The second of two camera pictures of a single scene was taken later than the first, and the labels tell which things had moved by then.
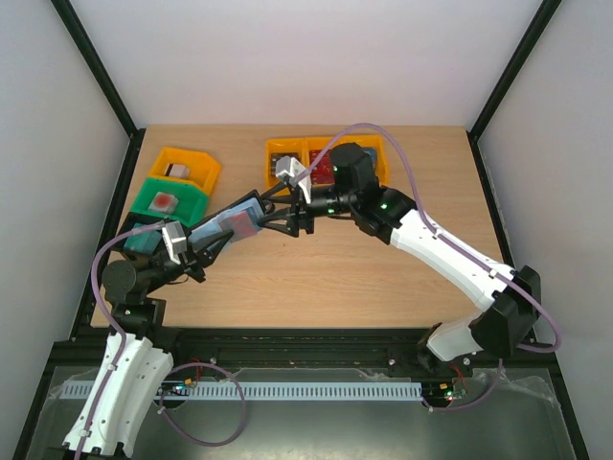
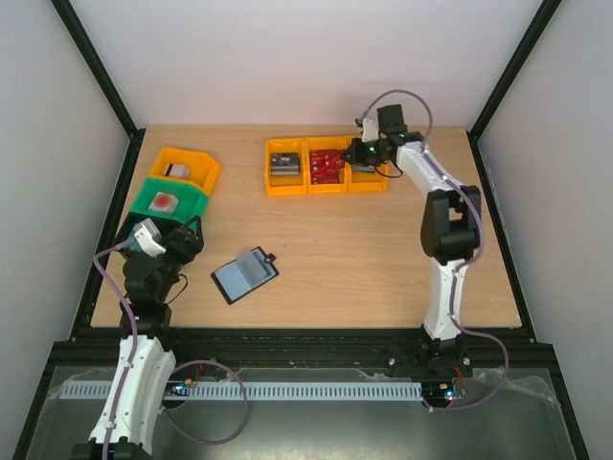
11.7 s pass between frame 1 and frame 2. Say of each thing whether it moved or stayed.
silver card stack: stayed
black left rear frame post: stayed
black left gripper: moved
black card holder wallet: moved
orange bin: stayed
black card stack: stayed
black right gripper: moved
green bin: stayed
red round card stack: stayed
